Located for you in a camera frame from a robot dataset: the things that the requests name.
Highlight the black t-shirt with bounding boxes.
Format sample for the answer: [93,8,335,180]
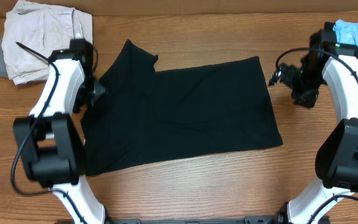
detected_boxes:
[81,41,283,176]

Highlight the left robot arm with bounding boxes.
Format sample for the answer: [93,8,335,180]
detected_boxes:
[10,39,111,223]

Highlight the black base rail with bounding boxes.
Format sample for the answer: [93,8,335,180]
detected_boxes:
[108,216,274,224]

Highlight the folded beige pants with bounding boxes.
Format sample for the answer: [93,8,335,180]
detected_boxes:
[1,0,93,85]

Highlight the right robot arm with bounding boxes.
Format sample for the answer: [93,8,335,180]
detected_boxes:
[268,27,358,223]

